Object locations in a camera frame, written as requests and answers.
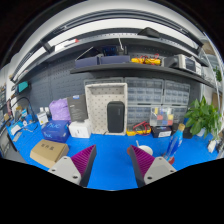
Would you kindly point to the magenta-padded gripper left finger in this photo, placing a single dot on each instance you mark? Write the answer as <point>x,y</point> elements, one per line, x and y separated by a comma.
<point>65,168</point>

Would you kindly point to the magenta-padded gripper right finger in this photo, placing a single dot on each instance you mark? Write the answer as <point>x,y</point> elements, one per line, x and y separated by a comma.
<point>158,168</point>

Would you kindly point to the blue drink bottle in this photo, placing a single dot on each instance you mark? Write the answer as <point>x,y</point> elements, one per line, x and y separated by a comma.
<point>175,141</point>

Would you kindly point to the flat round red coaster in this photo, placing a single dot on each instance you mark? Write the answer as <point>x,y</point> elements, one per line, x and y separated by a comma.
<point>171,160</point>

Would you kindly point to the brown cardboard box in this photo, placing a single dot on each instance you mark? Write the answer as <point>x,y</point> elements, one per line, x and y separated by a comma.
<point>48,152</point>

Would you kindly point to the thin grey stirring stick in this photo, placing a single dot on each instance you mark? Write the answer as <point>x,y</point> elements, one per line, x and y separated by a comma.
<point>137,143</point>

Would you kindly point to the black box with white label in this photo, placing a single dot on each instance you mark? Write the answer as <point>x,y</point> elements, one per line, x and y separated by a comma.
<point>161,132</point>

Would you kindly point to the blue printed carton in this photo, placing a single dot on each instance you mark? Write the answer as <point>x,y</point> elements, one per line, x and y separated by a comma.
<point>55,130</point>

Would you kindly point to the yellow multimeter with red leads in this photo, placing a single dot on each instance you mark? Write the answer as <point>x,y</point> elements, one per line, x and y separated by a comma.
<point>138,131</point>

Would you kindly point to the flat black case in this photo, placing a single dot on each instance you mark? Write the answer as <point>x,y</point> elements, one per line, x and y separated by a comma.
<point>188,132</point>

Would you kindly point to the clear organizer with coloured parts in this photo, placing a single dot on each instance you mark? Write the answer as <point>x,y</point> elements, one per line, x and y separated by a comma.
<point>161,116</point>

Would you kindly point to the white box with small bottles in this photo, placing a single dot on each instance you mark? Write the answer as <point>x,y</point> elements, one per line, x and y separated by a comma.
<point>42,117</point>

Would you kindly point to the small white adapter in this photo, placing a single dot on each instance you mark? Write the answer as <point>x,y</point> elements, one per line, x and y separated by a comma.
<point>212,146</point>

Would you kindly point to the purple plastic bag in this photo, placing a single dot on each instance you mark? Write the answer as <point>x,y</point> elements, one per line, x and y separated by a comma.
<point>59,110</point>

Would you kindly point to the dark grey upright box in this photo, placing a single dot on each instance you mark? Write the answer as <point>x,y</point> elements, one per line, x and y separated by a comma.
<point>77,108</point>

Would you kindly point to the black rectangular speaker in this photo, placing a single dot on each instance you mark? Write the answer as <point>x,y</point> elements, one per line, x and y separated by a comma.
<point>116,117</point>

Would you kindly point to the green potted plant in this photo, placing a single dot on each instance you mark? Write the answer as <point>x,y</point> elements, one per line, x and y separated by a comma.
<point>201,116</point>

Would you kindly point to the beige pegboard tray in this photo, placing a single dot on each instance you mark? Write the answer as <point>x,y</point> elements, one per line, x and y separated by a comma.
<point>96,106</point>

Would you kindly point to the grey small-parts drawer cabinet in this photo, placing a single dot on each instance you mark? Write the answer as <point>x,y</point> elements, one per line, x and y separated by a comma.
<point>143,91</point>

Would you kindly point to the grey oscilloscope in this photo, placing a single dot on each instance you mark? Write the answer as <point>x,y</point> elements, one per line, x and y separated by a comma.
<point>181,63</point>

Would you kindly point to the navy flat box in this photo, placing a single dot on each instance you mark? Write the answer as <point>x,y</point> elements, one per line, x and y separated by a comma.
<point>115,59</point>

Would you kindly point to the dark wall shelf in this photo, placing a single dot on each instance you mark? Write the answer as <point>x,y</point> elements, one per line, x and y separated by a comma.
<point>133,68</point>

